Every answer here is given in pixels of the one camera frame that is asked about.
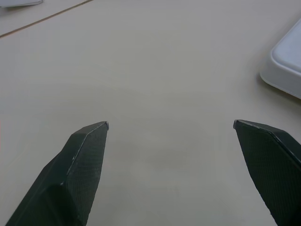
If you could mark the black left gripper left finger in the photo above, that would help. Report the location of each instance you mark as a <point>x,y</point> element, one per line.
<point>70,179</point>

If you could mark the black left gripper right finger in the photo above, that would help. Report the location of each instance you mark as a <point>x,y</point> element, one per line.
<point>272,169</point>

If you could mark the white plastic tray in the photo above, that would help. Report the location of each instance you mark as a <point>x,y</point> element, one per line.
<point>285,63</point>

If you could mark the white flat object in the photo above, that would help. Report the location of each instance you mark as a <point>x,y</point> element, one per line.
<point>18,2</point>

